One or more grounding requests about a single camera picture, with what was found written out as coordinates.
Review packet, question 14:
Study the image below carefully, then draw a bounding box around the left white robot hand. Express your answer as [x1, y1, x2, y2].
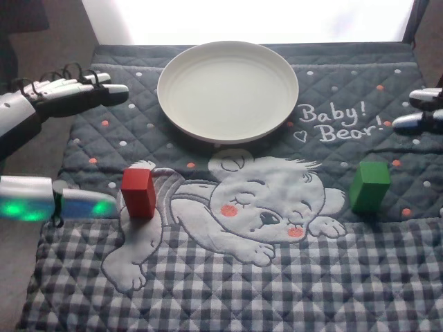
[0, 61, 129, 163]

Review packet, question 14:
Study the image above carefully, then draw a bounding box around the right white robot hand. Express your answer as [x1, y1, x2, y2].
[392, 86, 443, 135]

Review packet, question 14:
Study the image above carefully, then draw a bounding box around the green rectangular block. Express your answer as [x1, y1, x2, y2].
[348, 160, 392, 214]

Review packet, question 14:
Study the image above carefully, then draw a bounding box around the red rectangular block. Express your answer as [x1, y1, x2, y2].
[120, 168, 157, 219]

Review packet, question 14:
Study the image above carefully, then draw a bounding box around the white backdrop board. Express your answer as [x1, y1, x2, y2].
[81, 0, 416, 46]

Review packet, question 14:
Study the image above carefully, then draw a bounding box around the grey quilt with bear print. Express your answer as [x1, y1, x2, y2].
[20, 43, 443, 332]

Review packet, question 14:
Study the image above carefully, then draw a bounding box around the white round plate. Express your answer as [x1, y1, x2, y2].
[157, 40, 300, 145]

